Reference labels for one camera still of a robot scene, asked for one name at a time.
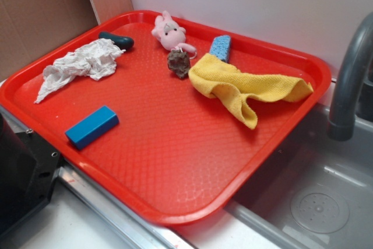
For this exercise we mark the grey brown rock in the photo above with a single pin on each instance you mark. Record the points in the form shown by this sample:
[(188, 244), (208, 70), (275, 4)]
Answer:
[(179, 63)]

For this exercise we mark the red plastic tray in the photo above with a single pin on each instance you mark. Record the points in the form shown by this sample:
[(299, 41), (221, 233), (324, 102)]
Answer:
[(176, 156)]

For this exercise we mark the yellow microfibre cloth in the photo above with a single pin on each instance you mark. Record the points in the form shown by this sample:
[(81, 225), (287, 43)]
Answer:
[(216, 79)]

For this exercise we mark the blue sponge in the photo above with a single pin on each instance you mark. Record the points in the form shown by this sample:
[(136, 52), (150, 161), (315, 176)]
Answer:
[(221, 47)]

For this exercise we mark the pink plush bunny toy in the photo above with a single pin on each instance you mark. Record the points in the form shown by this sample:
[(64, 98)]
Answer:
[(171, 35)]

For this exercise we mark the dark green curved object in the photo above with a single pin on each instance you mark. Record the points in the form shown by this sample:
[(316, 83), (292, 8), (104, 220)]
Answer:
[(123, 42)]

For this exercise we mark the blue rectangular block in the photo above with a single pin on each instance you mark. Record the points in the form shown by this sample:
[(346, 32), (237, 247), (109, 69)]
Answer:
[(92, 127)]

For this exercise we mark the crumpled white paper towel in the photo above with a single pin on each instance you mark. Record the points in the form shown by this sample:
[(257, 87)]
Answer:
[(95, 60)]

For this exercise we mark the grey plastic sink basin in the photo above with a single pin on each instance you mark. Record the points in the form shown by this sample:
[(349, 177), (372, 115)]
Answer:
[(312, 191)]

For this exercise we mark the grey faucet spout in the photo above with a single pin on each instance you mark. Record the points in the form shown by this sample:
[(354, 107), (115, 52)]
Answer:
[(352, 96)]

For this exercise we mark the brown cardboard panel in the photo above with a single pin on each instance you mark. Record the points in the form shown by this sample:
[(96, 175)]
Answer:
[(33, 28)]

